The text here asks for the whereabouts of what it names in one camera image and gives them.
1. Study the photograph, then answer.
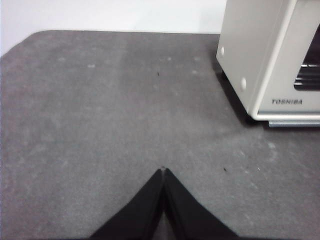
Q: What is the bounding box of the cream toaster oven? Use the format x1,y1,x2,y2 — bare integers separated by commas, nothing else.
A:
215,0,320,129

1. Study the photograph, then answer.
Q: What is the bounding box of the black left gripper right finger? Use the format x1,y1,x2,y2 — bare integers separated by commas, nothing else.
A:
162,167,239,240

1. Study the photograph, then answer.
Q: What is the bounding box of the glass oven door with handle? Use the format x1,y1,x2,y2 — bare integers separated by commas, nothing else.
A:
255,0,320,120

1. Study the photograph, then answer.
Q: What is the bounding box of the silver oven crumb tray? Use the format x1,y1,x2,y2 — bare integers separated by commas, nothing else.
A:
268,120,320,129

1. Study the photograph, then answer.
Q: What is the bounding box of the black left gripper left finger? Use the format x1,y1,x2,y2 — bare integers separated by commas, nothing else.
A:
89,168,165,240

